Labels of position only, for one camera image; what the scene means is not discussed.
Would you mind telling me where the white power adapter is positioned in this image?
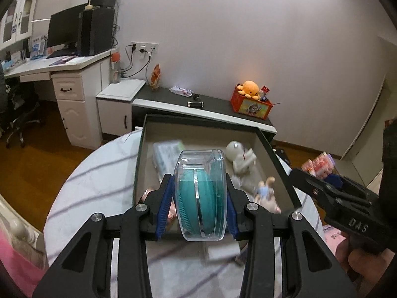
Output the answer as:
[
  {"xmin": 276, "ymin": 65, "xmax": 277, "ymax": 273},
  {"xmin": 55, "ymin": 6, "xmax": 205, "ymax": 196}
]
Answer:
[{"xmin": 204, "ymin": 241, "xmax": 240, "ymax": 262}]

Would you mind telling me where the orange octopus plush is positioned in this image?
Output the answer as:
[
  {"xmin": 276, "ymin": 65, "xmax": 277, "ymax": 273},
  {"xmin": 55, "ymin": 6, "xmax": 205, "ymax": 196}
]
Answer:
[{"xmin": 237, "ymin": 80, "xmax": 260, "ymax": 101}]

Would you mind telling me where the red toy storage box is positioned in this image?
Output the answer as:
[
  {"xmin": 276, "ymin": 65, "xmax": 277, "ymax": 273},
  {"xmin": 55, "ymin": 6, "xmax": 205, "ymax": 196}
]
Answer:
[{"xmin": 230, "ymin": 87, "xmax": 274, "ymax": 120}]

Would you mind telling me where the white glass door cabinet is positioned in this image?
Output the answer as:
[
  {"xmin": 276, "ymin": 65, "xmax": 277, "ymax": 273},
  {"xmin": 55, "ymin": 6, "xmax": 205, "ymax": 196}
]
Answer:
[{"xmin": 1, "ymin": 0, "xmax": 37, "ymax": 50}]

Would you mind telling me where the white desk with drawers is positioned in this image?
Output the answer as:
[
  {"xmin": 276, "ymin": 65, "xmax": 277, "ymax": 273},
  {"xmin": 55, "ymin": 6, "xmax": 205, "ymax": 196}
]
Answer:
[{"xmin": 5, "ymin": 49, "xmax": 115, "ymax": 149}]

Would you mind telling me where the white wall power strip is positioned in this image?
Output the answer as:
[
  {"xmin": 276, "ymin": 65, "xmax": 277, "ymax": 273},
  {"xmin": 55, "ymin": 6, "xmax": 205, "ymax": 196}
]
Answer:
[{"xmin": 131, "ymin": 41, "xmax": 159, "ymax": 55}]

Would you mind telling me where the black computer monitor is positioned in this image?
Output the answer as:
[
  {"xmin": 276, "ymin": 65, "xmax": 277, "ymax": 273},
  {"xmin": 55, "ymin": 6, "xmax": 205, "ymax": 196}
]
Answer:
[{"xmin": 47, "ymin": 3, "xmax": 87, "ymax": 59}]

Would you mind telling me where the pig figurine blue dress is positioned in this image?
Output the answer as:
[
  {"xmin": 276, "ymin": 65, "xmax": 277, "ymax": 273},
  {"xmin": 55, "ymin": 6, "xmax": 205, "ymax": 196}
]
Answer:
[{"xmin": 254, "ymin": 176, "xmax": 281, "ymax": 214}]

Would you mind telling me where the pink blanket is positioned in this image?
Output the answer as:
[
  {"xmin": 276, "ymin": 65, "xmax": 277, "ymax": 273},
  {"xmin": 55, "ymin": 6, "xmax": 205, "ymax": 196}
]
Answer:
[{"xmin": 1, "ymin": 233, "xmax": 45, "ymax": 297}]

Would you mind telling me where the right hand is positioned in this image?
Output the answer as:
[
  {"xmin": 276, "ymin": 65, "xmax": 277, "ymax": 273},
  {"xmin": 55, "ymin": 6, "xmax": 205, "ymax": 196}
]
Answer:
[{"xmin": 336, "ymin": 232, "xmax": 395, "ymax": 295}]

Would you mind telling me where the white elephant figurine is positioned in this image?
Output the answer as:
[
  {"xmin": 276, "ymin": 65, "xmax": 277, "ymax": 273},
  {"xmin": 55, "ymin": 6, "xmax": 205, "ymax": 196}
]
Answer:
[{"xmin": 225, "ymin": 141, "xmax": 263, "ymax": 196}]

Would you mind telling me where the black office chair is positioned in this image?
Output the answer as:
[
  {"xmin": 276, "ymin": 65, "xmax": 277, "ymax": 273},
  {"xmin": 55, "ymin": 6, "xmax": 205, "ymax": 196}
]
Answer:
[{"xmin": 1, "ymin": 67, "xmax": 44, "ymax": 149}]

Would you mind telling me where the dark green cardboard box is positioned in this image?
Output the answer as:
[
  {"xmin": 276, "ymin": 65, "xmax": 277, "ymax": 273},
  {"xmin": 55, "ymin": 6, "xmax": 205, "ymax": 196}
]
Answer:
[{"xmin": 132, "ymin": 114, "xmax": 301, "ymax": 213}]

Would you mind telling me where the clear plastic parts box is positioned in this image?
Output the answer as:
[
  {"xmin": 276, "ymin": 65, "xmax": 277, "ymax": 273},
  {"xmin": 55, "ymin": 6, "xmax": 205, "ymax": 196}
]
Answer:
[{"xmin": 152, "ymin": 140, "xmax": 185, "ymax": 181}]

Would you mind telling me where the black computer tower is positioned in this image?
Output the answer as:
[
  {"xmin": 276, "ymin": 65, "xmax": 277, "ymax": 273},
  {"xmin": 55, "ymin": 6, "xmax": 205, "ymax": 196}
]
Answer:
[{"xmin": 77, "ymin": 7, "xmax": 115, "ymax": 57}]

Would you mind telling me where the white bedside cabinet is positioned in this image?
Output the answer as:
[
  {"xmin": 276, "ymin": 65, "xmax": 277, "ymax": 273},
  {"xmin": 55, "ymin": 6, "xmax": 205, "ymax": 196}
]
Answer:
[{"xmin": 96, "ymin": 79, "xmax": 145, "ymax": 136}]

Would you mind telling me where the orange cap water bottle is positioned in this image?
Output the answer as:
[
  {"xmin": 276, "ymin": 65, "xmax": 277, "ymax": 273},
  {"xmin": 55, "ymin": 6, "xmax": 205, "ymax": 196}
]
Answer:
[{"xmin": 110, "ymin": 52, "xmax": 121, "ymax": 83}]

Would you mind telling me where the pink block toy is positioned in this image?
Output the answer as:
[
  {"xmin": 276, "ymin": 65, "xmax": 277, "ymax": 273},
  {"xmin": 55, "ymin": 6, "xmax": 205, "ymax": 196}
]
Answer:
[{"xmin": 301, "ymin": 152, "xmax": 334, "ymax": 179}]

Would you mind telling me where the teal brush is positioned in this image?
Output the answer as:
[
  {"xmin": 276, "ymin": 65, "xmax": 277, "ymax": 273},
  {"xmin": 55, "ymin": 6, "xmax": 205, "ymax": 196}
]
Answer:
[{"xmin": 174, "ymin": 149, "xmax": 227, "ymax": 241}]

